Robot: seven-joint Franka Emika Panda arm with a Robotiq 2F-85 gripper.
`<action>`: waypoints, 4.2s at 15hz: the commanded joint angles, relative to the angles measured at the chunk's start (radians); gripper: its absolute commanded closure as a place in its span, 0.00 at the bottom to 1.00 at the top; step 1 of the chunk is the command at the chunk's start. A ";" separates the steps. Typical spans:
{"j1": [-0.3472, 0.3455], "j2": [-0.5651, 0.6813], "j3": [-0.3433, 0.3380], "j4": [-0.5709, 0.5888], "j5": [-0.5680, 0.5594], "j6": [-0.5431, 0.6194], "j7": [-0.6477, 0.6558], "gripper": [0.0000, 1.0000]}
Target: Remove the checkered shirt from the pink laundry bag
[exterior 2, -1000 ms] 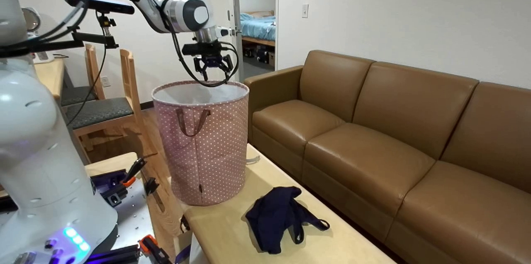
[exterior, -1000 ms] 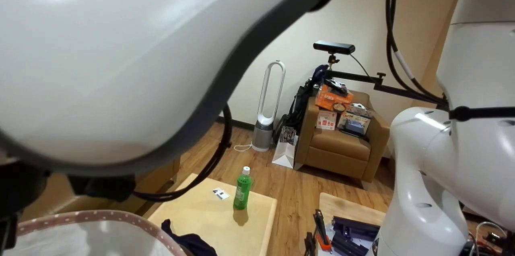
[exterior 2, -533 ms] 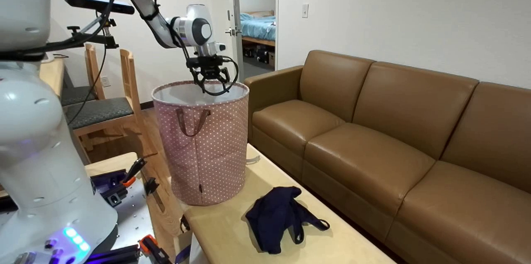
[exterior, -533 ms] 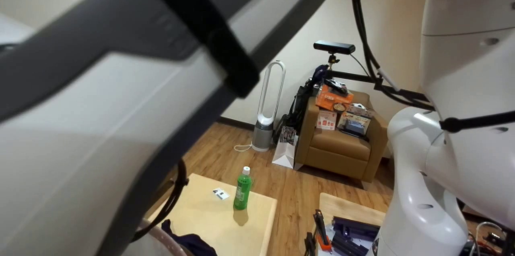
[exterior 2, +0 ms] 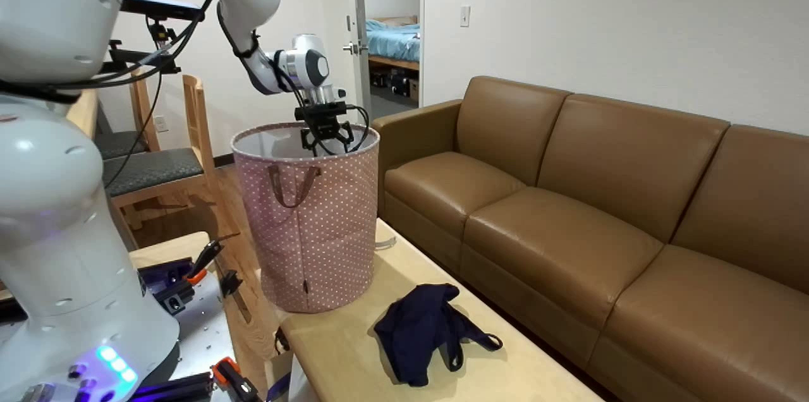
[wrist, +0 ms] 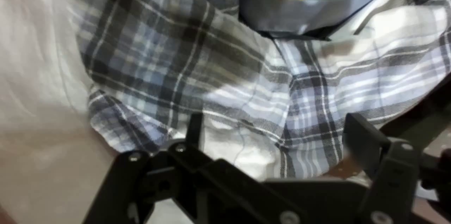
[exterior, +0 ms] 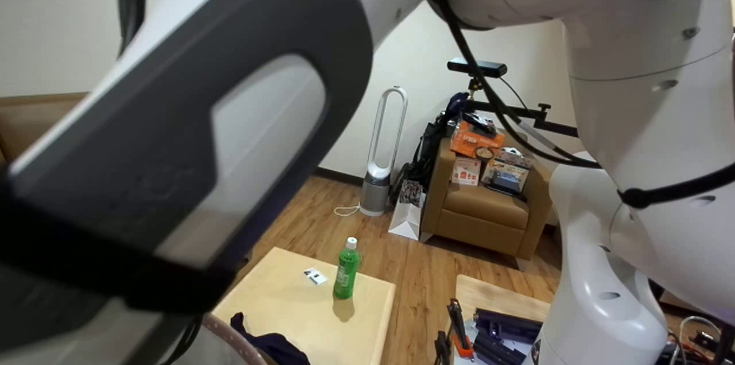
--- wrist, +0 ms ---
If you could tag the blue grey checkered shirt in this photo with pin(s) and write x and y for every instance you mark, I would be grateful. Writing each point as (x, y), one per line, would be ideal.
(225, 76)

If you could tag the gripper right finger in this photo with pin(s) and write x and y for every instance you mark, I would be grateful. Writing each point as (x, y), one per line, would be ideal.
(394, 178)

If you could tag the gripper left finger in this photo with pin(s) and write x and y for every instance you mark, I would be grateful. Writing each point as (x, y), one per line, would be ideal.
(197, 181)

